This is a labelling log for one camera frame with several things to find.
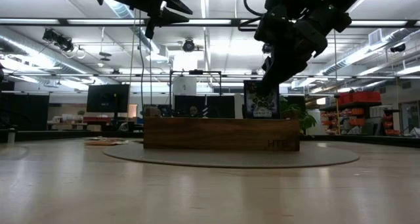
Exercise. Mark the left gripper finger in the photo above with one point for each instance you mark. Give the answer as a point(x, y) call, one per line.
point(175, 2)
point(169, 17)

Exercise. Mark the blue tea bag packet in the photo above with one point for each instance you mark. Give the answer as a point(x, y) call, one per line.
point(261, 105)

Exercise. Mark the orange mango tea bag packet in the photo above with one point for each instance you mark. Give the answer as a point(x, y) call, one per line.
point(98, 143)

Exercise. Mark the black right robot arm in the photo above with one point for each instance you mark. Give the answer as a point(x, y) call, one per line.
point(328, 0)

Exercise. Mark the wooden tea organizer box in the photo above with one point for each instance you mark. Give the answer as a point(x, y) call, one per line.
point(213, 133)

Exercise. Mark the green plant in white pot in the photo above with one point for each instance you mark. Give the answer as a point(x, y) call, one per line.
point(303, 119)

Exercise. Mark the black partition panel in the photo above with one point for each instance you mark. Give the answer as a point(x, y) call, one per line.
point(216, 105)

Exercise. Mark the shelf with red bins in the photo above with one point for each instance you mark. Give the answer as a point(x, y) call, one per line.
point(361, 97)

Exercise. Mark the person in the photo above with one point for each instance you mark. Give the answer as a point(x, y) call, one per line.
point(194, 111)

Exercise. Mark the black computer monitor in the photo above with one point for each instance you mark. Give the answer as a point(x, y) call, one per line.
point(108, 97)

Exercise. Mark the round grey placemat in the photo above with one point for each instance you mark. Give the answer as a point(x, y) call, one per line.
point(229, 158)

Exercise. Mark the white bottle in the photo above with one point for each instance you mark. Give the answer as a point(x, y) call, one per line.
point(11, 137)

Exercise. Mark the black overhead frame bar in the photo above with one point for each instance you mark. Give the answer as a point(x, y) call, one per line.
point(62, 21)

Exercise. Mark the small black ceiling camera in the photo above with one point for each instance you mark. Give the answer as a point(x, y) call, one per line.
point(397, 48)

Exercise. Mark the black ceiling-mounted camera cluster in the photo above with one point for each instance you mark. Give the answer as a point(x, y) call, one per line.
point(59, 40)

